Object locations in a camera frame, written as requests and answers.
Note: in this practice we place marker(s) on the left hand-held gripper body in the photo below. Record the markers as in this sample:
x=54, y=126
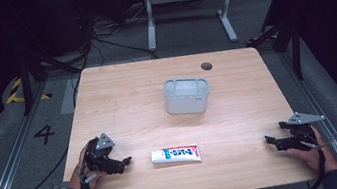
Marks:
x=100, y=156

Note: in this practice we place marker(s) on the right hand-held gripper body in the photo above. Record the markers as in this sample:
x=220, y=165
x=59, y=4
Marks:
x=298, y=132

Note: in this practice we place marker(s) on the white toothpaste tube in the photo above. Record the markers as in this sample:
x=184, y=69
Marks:
x=176, y=155

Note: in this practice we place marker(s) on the white plastic storage box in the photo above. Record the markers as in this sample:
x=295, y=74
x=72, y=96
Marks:
x=187, y=95

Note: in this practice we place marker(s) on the person's left hand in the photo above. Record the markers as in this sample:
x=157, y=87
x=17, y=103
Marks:
x=79, y=175

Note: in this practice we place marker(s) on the person's right hand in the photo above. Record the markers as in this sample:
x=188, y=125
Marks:
x=317, y=156

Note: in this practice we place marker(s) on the black tripod stand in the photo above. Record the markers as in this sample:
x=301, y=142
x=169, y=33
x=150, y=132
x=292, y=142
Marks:
x=37, y=73
x=283, y=40

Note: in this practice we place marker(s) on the yellow black floor tape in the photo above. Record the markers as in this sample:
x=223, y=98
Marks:
x=21, y=93

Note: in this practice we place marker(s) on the grey metal table frame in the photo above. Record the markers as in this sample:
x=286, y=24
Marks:
x=189, y=7

